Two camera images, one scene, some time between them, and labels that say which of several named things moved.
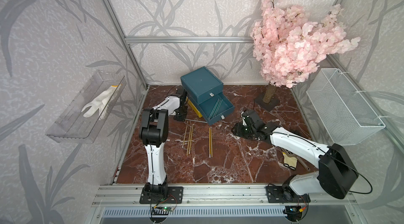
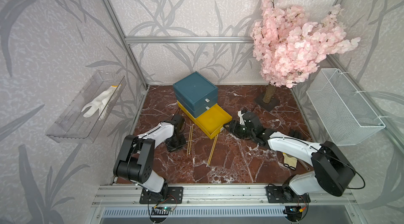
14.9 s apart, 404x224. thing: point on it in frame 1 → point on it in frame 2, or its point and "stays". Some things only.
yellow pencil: [189, 140] stays
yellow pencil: [191, 139] stays
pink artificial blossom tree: [289, 44] stays
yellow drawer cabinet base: [199, 113] → [200, 126]
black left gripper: [182, 119] → [171, 148]
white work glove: [102, 101] stays
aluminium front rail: [214, 195] stays
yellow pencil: [210, 142] → [212, 152]
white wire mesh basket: [345, 116] stays
